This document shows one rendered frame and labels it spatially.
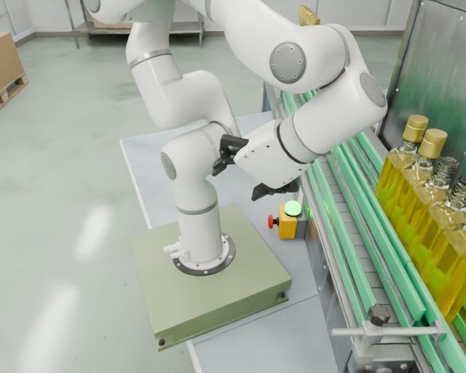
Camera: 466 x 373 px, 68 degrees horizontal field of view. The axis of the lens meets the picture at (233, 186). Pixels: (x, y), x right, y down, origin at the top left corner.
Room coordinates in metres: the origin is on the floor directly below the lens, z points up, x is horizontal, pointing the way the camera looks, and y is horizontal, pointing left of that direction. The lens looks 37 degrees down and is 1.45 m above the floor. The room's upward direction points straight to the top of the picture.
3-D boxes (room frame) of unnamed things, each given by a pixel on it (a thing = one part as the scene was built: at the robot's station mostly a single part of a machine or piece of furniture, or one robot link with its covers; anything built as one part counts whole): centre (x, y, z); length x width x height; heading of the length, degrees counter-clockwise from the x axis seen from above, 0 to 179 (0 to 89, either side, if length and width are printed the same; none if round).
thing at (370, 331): (0.29, -0.24, 0.95); 0.17 x 0.03 x 0.12; 91
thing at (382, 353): (0.29, -0.25, 0.85); 0.09 x 0.04 x 0.07; 91
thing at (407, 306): (1.19, -0.29, 0.93); 1.75 x 0.01 x 0.08; 1
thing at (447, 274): (0.37, -0.36, 0.99); 0.06 x 0.06 x 0.21; 1
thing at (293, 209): (0.72, -0.16, 0.84); 0.05 x 0.05 x 0.03
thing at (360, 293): (1.19, -0.21, 0.93); 1.75 x 0.01 x 0.08; 1
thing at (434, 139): (0.54, -0.36, 1.14); 0.04 x 0.04 x 0.04
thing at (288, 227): (0.72, -0.16, 0.79); 0.07 x 0.07 x 0.07; 1
